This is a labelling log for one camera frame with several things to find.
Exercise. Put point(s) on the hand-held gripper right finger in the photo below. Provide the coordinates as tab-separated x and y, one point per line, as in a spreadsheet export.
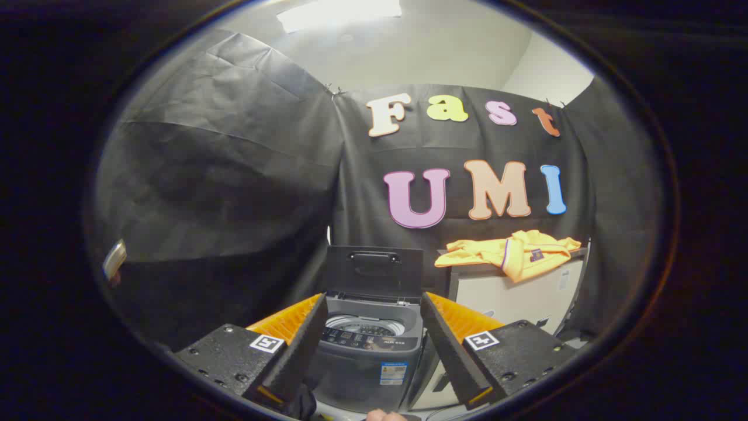
453	356

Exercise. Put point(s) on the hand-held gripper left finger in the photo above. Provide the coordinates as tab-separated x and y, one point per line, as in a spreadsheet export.
295	356

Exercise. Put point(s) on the grey washing machine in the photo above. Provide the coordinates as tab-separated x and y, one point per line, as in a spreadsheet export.
368	365

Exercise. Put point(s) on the yellow polo shirt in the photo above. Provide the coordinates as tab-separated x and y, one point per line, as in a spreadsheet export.
526	257

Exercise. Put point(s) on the white cabinet with dark top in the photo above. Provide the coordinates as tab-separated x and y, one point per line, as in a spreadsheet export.
520	298

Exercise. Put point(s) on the black backdrop cloth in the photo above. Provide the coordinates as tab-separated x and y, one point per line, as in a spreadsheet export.
234	193

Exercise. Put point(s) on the small silver fixture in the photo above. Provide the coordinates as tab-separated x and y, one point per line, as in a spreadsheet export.
114	259

